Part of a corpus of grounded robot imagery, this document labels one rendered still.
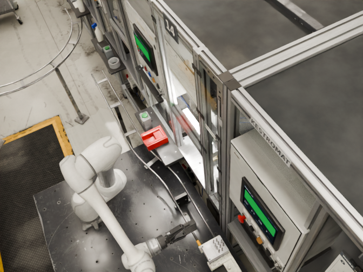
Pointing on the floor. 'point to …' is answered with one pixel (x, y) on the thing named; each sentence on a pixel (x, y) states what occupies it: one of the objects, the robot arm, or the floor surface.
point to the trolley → (5, 6)
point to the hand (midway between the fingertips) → (190, 226)
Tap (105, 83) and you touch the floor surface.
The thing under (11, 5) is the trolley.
